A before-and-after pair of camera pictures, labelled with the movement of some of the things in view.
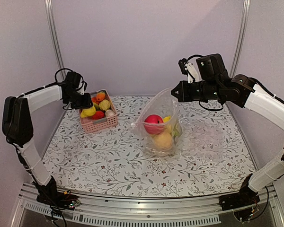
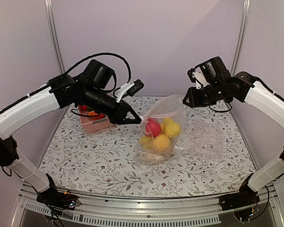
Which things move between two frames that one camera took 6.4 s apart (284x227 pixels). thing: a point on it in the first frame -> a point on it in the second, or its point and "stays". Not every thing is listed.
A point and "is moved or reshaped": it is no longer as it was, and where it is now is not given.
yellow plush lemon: [88, 112] -> [170, 128]
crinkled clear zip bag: [203, 142] stays
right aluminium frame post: [246, 5] stays
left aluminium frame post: [49, 8] stays
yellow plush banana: [166, 118] -> [146, 141]
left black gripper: [86, 103] -> [118, 116]
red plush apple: [154, 124] is moved or reshaped
